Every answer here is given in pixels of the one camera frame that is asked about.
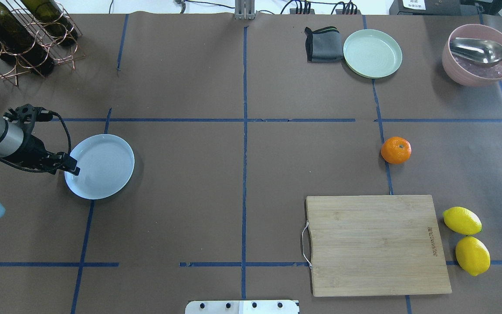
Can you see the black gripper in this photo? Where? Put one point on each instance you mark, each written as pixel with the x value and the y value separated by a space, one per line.
pixel 32 150

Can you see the light blue plate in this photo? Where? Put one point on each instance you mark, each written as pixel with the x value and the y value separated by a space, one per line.
pixel 106 164

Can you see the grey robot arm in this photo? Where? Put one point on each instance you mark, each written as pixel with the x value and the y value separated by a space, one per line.
pixel 10 138

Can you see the light green plate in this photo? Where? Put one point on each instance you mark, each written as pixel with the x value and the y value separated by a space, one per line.
pixel 372 53

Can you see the lower dark wine bottle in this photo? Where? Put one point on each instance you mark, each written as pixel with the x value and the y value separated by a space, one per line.
pixel 53 20

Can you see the dark wine bottle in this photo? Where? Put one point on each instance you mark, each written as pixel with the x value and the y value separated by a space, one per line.
pixel 17 40
pixel 53 20

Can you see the upper dark wine bottle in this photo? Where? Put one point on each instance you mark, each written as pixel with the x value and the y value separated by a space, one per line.
pixel 17 40

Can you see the black power strip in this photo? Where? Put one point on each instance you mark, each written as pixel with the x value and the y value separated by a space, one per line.
pixel 305 7

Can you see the folded grey cloth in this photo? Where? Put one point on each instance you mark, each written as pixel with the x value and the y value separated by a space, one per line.
pixel 323 45

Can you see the wooden cutting board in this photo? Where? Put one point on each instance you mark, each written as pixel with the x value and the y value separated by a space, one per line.
pixel 375 245

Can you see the orange mandarin fruit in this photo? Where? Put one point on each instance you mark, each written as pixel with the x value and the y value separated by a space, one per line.
pixel 396 150

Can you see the lower yellow lemon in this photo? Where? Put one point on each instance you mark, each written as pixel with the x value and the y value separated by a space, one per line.
pixel 462 221

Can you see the yellow lemon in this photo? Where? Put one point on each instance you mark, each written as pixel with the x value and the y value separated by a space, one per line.
pixel 472 255
pixel 462 221

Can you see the pink bowl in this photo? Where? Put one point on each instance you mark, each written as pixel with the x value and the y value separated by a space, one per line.
pixel 468 73

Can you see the upper yellow lemon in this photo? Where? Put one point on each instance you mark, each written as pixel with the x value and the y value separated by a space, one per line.
pixel 472 255

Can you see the metal scoop spoon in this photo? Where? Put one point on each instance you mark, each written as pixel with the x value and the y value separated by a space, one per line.
pixel 484 52

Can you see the copper wire bottle rack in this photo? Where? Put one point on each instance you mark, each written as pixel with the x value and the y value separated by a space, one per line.
pixel 36 36

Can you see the grey metal camera post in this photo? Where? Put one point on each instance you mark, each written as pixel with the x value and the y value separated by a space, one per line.
pixel 244 10

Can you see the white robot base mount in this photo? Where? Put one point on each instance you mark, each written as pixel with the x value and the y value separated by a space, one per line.
pixel 243 307

